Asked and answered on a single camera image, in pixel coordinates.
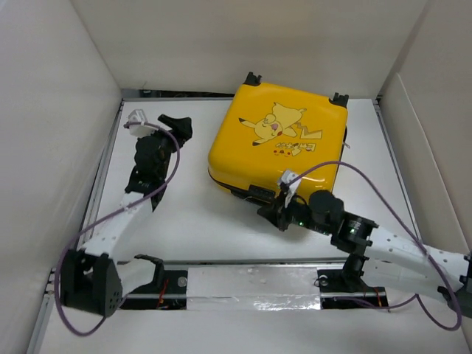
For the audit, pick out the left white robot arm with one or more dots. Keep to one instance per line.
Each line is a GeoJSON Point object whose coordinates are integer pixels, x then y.
{"type": "Point", "coordinates": [107, 243]}

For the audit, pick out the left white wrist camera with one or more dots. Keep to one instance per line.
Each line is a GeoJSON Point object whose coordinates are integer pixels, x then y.
{"type": "Point", "coordinates": [137, 124]}

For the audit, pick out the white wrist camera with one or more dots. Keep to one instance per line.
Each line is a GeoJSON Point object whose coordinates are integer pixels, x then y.
{"type": "Point", "coordinates": [288, 183]}
{"type": "Point", "coordinates": [137, 124]}

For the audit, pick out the yellow suitcase with grey lining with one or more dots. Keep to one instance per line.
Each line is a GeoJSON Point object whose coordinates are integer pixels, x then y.
{"type": "Point", "coordinates": [269, 129]}

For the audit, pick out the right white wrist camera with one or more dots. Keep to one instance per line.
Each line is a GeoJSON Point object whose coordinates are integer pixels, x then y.
{"type": "Point", "coordinates": [288, 183]}

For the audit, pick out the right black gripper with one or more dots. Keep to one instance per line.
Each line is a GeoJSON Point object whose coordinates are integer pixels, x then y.
{"type": "Point", "coordinates": [276, 212]}

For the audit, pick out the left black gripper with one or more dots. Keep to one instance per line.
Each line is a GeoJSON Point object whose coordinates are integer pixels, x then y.
{"type": "Point", "coordinates": [180, 128]}

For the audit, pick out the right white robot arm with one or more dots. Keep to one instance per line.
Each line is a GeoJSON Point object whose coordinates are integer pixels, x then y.
{"type": "Point", "coordinates": [377, 258]}

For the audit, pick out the aluminium mounting rail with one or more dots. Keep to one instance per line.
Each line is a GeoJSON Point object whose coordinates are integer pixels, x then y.
{"type": "Point", "coordinates": [226, 286]}

